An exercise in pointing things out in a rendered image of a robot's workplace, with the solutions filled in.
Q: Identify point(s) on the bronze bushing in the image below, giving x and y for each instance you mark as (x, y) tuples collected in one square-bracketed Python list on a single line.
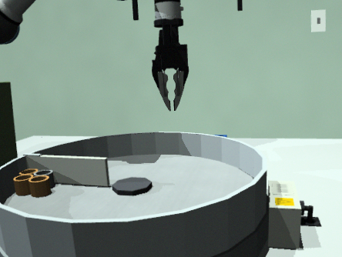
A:
[(30, 171), (22, 184), (39, 186)]

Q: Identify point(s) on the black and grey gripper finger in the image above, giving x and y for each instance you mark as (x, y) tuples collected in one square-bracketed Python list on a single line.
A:
[(181, 74), (161, 79)]

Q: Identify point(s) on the grey metal bushing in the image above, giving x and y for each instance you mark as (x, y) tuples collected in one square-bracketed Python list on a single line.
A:
[(47, 172)]

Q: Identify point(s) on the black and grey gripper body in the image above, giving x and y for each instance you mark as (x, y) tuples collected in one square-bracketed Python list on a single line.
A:
[(171, 56)]

